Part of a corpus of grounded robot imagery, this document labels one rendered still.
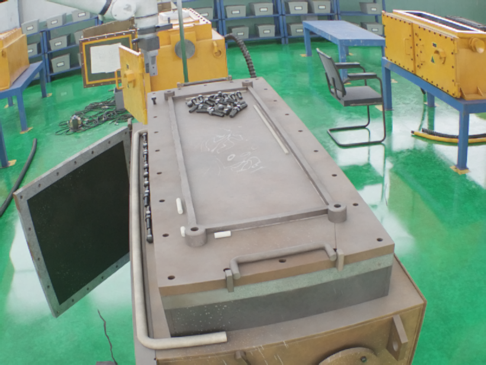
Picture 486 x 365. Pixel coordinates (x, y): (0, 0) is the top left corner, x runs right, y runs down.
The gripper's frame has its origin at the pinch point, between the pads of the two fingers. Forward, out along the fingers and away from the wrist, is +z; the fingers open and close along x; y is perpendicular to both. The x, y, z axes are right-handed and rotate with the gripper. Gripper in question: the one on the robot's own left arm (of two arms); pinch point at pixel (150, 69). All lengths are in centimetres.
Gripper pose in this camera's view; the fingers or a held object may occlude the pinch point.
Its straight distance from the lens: 193.0
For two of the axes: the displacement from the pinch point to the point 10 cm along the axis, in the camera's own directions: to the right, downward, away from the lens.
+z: 0.9, 8.9, 4.4
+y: -9.1, 2.5, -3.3
